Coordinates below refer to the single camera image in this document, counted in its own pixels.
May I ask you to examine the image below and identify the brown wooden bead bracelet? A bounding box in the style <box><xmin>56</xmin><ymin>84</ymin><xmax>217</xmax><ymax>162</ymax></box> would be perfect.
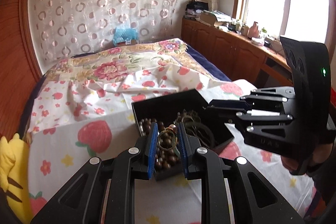
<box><xmin>138</xmin><ymin>118</ymin><xmax>182</xmax><ymax>170</ymax></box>

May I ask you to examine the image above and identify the silver butterfly hair comb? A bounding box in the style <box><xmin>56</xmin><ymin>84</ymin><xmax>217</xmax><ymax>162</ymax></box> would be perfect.
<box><xmin>174</xmin><ymin>110</ymin><xmax>215</xmax><ymax>148</ymax></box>

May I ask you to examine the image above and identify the gold ring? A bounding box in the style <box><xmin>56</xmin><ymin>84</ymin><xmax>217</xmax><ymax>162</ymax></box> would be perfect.
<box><xmin>156</xmin><ymin>127</ymin><xmax>180</xmax><ymax>150</ymax></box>

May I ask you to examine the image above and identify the black jewelry box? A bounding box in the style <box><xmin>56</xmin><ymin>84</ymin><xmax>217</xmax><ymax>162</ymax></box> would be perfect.
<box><xmin>131</xmin><ymin>89</ymin><xmax>234</xmax><ymax>181</ymax></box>

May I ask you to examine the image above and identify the person right hand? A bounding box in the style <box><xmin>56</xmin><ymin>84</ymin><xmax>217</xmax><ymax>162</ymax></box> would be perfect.
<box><xmin>281</xmin><ymin>144</ymin><xmax>333</xmax><ymax>172</ymax></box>

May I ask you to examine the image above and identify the wooden side cabinet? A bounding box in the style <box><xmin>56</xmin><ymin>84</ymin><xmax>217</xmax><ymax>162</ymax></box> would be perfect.
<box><xmin>181</xmin><ymin>18</ymin><xmax>293</xmax><ymax>87</ymax></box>

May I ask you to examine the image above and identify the pink vase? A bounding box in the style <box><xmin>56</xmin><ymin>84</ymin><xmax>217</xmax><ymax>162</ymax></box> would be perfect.
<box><xmin>248</xmin><ymin>22</ymin><xmax>259</xmax><ymax>39</ymax></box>

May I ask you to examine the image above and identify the white fruit print sheet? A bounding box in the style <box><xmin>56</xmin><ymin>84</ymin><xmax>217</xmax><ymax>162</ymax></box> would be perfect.
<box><xmin>27</xmin><ymin>63</ymin><xmax>316</xmax><ymax>223</ymax></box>

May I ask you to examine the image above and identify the floral quilt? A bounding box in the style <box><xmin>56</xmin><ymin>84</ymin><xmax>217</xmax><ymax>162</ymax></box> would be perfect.
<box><xmin>43</xmin><ymin>38</ymin><xmax>213</xmax><ymax>85</ymax></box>

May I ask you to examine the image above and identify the clutter pile on cabinet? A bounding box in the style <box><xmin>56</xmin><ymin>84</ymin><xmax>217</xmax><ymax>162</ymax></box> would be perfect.
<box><xmin>184</xmin><ymin>0</ymin><xmax>233</xmax><ymax>27</ymax></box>

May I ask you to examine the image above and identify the blue plush toy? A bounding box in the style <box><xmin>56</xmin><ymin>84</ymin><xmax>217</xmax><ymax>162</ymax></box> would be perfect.
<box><xmin>112</xmin><ymin>24</ymin><xmax>139</xmax><ymax>46</ymax></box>

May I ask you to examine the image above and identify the yellow plush toy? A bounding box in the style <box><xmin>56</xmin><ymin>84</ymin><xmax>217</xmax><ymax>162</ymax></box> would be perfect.
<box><xmin>1</xmin><ymin>133</ymin><xmax>33</xmax><ymax>223</ymax></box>

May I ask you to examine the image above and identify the wooden wardrobe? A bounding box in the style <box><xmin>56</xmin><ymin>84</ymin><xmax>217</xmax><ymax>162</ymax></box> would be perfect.
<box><xmin>1</xmin><ymin>0</ymin><xmax>42</xmax><ymax>139</ymax></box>

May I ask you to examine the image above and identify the circle pattern curtain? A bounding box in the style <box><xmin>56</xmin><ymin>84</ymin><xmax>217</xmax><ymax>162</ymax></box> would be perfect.
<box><xmin>28</xmin><ymin>0</ymin><xmax>177</xmax><ymax>66</ymax></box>

